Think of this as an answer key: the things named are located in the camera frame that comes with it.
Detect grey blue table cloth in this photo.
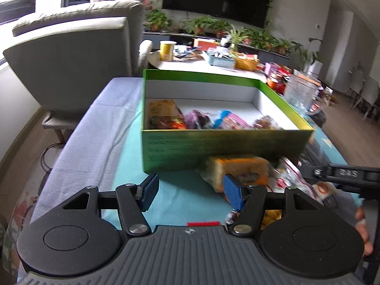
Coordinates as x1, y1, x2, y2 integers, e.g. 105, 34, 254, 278
30, 77, 143, 223

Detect long orange snack packet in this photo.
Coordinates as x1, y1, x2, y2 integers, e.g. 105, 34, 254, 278
148, 99, 182, 119

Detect blue plastic basket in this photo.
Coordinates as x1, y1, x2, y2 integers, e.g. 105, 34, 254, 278
207, 50, 236, 67

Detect yellow puffed snack packet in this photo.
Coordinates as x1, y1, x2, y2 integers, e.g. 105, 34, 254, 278
264, 209, 281, 230

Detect clear red white bun bag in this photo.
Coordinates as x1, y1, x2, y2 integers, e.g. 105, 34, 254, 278
270, 157, 316, 197

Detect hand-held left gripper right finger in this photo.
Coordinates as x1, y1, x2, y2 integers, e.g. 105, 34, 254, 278
223, 174, 324, 236

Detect clear glass mug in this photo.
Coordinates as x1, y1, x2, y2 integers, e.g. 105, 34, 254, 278
284, 74, 319, 114

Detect spider plant in vase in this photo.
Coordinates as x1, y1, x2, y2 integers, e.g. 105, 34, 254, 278
224, 26, 250, 52

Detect purple snack packet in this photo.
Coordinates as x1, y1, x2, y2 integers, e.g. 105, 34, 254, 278
184, 109, 215, 130

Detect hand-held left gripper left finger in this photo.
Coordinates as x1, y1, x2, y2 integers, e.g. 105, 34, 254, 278
56, 172, 160, 237

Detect tall leafy plant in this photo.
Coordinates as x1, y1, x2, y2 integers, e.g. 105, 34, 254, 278
289, 37, 323, 72

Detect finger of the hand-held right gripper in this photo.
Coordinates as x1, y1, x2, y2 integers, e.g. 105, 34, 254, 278
299, 163, 328, 182

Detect orange woven basket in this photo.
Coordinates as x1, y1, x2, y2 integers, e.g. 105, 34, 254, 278
234, 54, 260, 71

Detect black floor cable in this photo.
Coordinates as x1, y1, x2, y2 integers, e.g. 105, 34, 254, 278
41, 142, 65, 173

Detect dark spicy snack packet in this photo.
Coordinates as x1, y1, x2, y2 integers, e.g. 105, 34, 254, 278
148, 115, 187, 130

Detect orange bread packet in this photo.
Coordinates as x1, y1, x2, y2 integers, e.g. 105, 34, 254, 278
200, 156, 271, 193

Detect clear bag brown buns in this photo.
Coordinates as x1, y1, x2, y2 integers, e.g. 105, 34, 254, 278
252, 115, 283, 130

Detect snack packet with circle label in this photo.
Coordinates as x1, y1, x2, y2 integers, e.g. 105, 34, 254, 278
312, 181, 338, 203

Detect grey armchair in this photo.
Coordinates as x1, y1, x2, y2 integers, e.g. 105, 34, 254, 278
3, 0, 153, 143

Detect green potted plant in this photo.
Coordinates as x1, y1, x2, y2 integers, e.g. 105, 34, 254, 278
212, 20, 230, 38
267, 36, 282, 51
243, 28, 269, 48
182, 17, 213, 35
279, 38, 293, 54
145, 9, 172, 32

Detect white dining chair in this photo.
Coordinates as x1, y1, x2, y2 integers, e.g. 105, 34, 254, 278
350, 68, 380, 121

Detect yellow can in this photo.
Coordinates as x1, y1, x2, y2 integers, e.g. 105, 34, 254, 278
160, 41, 176, 62

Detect round white table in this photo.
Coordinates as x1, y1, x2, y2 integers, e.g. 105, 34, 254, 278
148, 50, 268, 79

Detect person's right hand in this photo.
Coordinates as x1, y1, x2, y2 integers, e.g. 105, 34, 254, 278
355, 206, 375, 256

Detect orange box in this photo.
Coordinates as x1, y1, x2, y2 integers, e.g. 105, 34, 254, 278
194, 38, 219, 51

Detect floral printed cloth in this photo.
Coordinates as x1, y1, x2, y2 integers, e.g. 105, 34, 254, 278
0, 181, 40, 280

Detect blue pink snack packet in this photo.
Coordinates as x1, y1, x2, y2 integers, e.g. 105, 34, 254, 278
214, 110, 253, 130

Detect teal patterned table mat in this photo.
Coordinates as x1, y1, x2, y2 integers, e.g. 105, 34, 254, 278
101, 95, 348, 233

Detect green cardboard box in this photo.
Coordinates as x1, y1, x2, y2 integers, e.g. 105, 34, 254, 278
141, 69, 315, 173

